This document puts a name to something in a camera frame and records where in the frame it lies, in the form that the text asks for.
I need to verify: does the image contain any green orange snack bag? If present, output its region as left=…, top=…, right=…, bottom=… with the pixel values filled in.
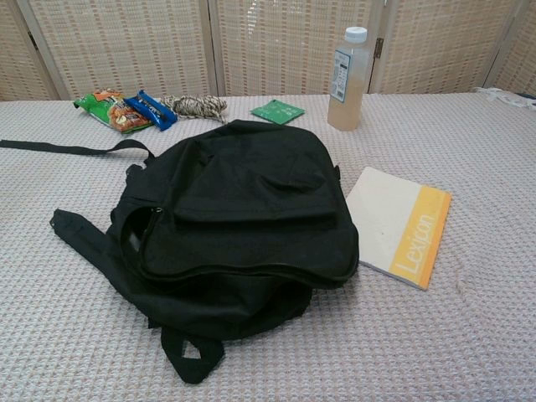
left=74, top=89, right=155, bottom=134

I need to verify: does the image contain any green flat packet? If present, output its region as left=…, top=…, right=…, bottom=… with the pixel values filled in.
left=250, top=99, right=306, bottom=126

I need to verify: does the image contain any beige black rope bundle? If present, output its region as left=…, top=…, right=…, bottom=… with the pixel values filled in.
left=158, top=94, right=229, bottom=126

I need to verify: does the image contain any black fabric backpack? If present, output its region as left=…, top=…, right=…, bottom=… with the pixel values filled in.
left=0, top=119, right=361, bottom=383

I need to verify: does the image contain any pale pink woven tablecloth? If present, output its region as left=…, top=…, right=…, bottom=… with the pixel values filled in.
left=0, top=87, right=536, bottom=402

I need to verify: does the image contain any blue snack bar wrapper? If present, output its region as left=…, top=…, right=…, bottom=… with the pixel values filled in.
left=124, top=90, right=178, bottom=131

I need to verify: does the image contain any white yellow Lexicon book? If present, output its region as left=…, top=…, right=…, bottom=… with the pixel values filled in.
left=343, top=166, right=453, bottom=291

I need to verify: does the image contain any clear bottle with yellowish drink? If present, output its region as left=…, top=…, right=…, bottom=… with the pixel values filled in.
left=327, top=25, right=373, bottom=131

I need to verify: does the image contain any woven rattan folding screen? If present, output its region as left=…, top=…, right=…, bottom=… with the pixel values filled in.
left=0, top=0, right=536, bottom=101

